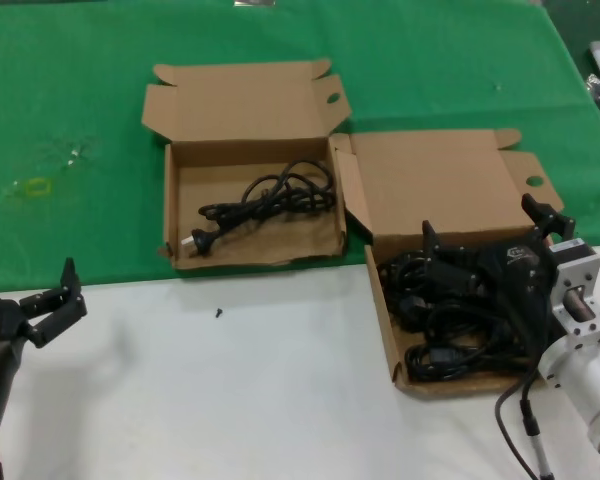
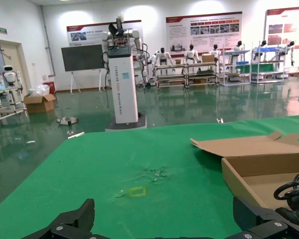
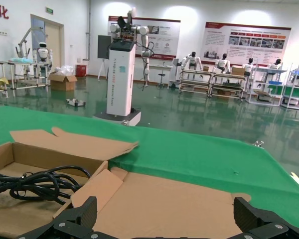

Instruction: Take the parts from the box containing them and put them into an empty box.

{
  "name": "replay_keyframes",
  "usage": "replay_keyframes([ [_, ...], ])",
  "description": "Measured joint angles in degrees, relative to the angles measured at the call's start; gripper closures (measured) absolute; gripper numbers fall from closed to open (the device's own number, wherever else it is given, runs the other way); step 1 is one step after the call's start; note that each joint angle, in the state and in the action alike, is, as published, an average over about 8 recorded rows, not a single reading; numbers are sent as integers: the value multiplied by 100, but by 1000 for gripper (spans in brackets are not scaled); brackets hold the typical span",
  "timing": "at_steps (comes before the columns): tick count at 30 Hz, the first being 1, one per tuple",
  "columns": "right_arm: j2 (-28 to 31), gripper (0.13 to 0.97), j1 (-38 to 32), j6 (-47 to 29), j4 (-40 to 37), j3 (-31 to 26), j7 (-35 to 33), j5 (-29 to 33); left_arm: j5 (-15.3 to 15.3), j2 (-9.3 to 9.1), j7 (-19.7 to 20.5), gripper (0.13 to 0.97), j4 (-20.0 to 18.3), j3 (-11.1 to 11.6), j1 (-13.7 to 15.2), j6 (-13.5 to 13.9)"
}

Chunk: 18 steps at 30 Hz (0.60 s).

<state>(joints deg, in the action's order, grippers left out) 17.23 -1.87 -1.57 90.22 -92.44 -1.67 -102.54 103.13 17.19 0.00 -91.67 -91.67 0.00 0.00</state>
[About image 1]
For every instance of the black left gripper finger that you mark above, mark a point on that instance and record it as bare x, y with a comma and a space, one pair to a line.
60, 325
70, 280

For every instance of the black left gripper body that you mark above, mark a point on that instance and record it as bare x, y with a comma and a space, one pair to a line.
0, 322

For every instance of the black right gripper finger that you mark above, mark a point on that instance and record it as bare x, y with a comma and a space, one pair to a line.
550, 222
430, 240

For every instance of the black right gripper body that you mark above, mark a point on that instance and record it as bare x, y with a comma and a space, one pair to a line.
515, 275

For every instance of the brown open cardboard box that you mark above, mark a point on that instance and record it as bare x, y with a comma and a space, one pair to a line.
430, 180

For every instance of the clear plastic scraps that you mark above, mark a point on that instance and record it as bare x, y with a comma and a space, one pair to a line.
72, 150

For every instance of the small metal clamp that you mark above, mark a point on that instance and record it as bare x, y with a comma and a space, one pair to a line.
594, 87

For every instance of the green felt table cloth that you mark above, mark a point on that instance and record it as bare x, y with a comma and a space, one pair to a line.
80, 75

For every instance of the cardboard box with torn wall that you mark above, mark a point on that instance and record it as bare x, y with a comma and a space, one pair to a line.
240, 105

